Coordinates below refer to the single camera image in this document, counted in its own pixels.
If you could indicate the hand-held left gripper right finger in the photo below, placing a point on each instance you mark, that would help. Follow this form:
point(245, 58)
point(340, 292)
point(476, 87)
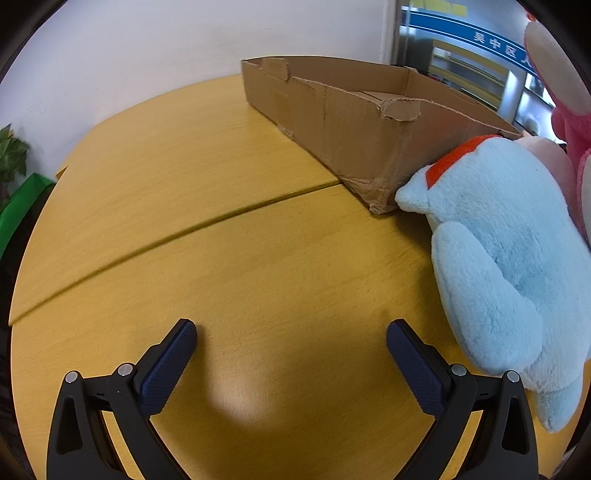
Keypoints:
point(415, 364)

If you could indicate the blue sign banner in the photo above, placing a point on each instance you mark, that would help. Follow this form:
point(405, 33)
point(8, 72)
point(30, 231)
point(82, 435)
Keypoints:
point(471, 34)

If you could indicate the glass partition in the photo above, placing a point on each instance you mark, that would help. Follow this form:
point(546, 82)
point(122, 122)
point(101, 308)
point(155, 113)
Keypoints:
point(466, 69)

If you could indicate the brown cardboard box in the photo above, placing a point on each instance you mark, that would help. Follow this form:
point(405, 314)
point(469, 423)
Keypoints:
point(323, 120)

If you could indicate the pink plush toy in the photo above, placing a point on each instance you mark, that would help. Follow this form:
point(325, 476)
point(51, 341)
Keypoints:
point(577, 138)

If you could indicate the light blue white plush toy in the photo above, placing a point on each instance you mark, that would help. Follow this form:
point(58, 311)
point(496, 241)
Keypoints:
point(498, 254)

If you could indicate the green potted plant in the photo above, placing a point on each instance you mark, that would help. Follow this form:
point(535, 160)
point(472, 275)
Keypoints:
point(11, 157)

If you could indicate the wooden desktop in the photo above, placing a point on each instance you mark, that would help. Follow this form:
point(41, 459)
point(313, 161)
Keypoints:
point(231, 254)

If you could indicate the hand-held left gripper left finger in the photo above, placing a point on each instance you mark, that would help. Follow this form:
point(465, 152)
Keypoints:
point(166, 364)

